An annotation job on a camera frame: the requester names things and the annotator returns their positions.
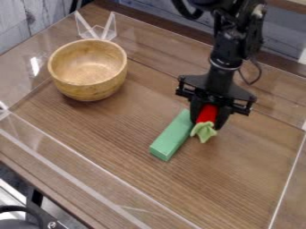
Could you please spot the clear acrylic corner bracket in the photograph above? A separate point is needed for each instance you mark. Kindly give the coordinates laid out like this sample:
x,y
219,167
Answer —
x,y
105,32

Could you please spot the black table leg bracket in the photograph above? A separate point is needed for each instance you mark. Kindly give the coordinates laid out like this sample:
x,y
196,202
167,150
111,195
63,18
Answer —
x,y
45,220

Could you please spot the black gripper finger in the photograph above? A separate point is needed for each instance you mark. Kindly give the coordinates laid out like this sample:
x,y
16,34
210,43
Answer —
x,y
222,117
195,107

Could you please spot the wooden bowl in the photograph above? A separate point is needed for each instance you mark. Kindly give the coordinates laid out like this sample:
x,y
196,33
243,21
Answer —
x,y
88,69

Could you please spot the green rectangular block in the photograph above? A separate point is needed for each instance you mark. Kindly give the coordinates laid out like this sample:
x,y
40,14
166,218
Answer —
x,y
172,137

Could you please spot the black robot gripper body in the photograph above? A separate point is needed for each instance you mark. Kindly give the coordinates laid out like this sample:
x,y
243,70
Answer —
x,y
215,89

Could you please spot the red plush strawberry toy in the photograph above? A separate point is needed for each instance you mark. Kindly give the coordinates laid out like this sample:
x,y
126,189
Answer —
x,y
204,125

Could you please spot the clear acrylic front panel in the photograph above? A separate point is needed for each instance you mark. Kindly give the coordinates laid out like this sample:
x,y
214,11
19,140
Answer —
x,y
101,200

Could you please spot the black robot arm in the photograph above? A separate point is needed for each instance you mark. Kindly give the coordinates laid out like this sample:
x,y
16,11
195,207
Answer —
x,y
238,23

